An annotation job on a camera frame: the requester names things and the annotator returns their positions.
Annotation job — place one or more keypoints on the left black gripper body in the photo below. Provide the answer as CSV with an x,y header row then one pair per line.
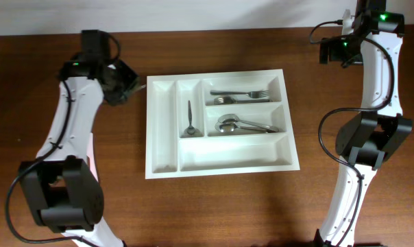
x,y
123,79

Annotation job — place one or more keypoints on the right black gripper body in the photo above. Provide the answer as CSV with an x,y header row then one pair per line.
x,y
343,49

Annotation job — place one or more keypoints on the white plastic knife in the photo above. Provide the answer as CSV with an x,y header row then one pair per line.
x,y
91,157

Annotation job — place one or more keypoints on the small teaspoon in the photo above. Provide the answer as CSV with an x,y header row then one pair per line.
x,y
190,130
140,88

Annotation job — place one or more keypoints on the metal fork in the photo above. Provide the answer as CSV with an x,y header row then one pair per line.
x,y
225,100
250,94

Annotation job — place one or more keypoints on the large metal spoon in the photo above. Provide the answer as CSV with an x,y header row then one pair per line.
x,y
232,118
233,127

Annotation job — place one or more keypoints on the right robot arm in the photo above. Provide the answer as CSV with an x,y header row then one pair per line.
x,y
371,37

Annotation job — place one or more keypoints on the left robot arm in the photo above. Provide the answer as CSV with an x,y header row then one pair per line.
x,y
61,185

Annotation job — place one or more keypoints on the white cutlery tray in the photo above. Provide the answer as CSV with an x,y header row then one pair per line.
x,y
171,153

